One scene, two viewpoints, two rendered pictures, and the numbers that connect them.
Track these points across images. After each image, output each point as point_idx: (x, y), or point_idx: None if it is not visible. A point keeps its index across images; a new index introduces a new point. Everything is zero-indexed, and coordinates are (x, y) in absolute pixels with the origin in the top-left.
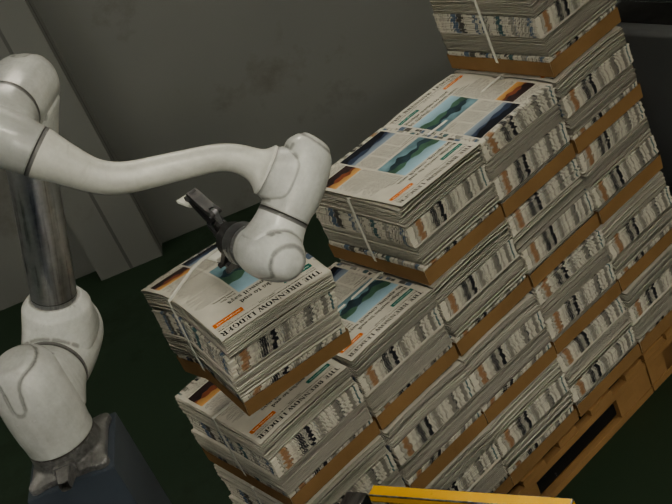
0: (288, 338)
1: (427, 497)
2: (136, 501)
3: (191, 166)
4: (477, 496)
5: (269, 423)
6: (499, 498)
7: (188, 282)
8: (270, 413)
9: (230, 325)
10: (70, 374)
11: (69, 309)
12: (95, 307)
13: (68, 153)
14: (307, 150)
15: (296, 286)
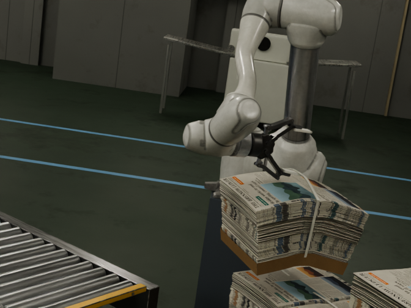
0: (238, 223)
1: (111, 293)
2: (207, 225)
3: (238, 71)
4: (88, 302)
5: (248, 277)
6: (76, 306)
7: (292, 178)
8: (258, 278)
9: (230, 181)
10: (247, 156)
11: (282, 141)
12: (311, 168)
13: (244, 29)
14: (232, 101)
15: (248, 199)
